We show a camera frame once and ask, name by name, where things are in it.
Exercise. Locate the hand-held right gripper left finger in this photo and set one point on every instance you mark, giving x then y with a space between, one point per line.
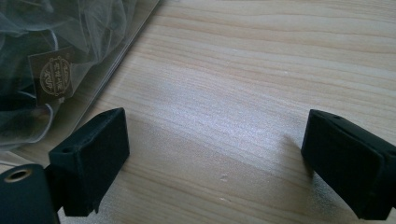
90 161

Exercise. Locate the grey tulle fabric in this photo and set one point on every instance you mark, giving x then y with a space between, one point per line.
77 28

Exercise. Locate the dark brown label tag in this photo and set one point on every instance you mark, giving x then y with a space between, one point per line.
54 76

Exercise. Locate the clear plastic bag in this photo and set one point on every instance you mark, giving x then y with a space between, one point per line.
93 77

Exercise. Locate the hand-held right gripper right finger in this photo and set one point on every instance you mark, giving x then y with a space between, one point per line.
348 165

